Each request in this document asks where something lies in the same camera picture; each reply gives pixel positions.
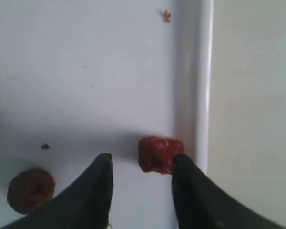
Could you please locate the red meat ball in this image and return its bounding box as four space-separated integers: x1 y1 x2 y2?
138 136 184 175
7 168 55 215

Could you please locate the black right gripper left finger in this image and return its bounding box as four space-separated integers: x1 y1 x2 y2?
5 153 113 229

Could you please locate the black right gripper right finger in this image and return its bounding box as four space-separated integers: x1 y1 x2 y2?
172 154 282 229

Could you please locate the white plastic tray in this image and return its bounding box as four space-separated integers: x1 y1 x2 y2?
0 0 214 229

